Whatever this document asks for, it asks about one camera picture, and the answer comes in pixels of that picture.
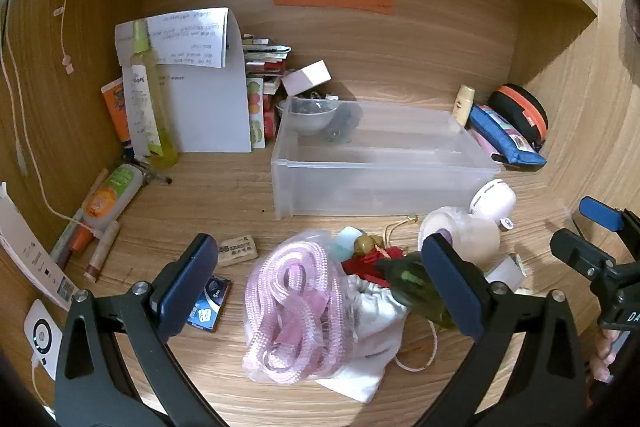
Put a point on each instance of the blue pencil case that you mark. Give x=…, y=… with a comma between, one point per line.
x=506, y=136

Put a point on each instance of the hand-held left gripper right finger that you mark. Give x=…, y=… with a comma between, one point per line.
x=452, y=287

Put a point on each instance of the yellow spray bottle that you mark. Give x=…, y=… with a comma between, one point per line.
x=149, y=107

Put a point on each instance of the white printed tube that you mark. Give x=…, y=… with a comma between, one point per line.
x=136, y=112

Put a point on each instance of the dark green glass bottle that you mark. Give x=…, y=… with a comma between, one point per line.
x=415, y=289

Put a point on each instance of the white charger device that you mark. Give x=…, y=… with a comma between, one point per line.
x=42, y=338

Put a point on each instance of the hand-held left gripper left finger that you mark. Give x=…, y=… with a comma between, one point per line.
x=187, y=279

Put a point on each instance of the black metal clip tool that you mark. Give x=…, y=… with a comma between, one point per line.
x=150, y=174

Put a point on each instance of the orange marker pen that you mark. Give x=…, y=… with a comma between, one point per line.
x=75, y=237

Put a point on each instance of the pink and white box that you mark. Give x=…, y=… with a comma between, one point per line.
x=306, y=78

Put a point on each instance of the long white carton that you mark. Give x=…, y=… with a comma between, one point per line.
x=30, y=252

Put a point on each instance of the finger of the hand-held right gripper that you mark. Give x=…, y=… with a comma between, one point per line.
x=580, y=254
x=602, y=213

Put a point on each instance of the white paper sheets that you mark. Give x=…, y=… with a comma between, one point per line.
x=205, y=107

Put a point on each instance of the stack of snack packets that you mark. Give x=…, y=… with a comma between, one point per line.
x=264, y=92

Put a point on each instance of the clear plastic storage box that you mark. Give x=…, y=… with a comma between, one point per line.
x=380, y=167

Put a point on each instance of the small white box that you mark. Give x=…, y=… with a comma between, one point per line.
x=506, y=272

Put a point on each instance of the black and orange round case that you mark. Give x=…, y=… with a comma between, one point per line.
x=520, y=112

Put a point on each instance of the person's right hand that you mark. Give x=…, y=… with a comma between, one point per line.
x=605, y=354

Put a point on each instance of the cream lotion bottle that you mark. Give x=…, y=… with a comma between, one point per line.
x=463, y=103

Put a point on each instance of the blue card packet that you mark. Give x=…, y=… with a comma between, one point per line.
x=209, y=306

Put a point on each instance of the orange sunscreen tube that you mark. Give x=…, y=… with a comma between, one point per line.
x=116, y=107

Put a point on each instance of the teal and white tube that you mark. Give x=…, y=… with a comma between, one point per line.
x=347, y=243

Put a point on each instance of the beige eraser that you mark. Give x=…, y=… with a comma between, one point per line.
x=237, y=249

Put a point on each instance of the brown lip balm stick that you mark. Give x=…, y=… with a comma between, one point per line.
x=101, y=253

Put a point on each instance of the orange and green tube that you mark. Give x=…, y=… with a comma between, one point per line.
x=109, y=197

